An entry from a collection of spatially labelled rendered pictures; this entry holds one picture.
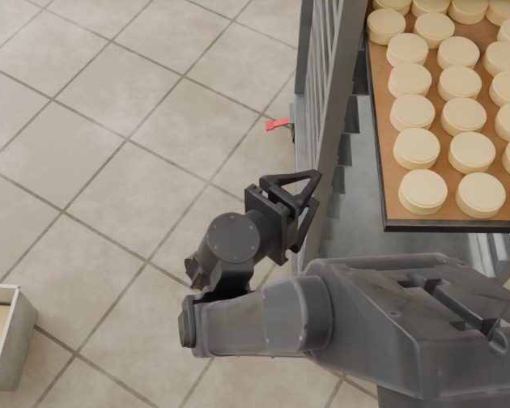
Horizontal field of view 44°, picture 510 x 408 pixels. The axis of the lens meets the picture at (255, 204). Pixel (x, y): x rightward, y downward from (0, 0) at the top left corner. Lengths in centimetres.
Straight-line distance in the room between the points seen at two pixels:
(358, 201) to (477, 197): 95
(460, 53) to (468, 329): 58
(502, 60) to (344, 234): 85
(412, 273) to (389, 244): 127
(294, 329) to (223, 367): 128
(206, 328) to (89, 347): 104
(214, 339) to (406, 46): 44
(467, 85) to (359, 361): 55
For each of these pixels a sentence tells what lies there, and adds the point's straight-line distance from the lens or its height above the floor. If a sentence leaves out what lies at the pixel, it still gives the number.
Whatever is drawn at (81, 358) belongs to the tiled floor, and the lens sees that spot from 167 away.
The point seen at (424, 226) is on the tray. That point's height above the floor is 96.
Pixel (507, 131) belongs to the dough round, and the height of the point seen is 97.
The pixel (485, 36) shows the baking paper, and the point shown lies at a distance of 90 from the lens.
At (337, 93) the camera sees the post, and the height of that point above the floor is 86.
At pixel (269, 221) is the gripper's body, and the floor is 90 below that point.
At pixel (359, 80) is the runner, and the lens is 93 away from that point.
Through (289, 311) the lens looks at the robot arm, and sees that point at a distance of 34.
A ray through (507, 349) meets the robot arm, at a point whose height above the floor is 130.
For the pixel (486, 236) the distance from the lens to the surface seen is 158.
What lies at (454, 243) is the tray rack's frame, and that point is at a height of 15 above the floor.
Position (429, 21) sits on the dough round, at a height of 97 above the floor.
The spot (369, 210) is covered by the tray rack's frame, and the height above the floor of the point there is 15.
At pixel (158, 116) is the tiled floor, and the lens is 200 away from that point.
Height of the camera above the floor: 155
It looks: 60 degrees down
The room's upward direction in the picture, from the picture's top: straight up
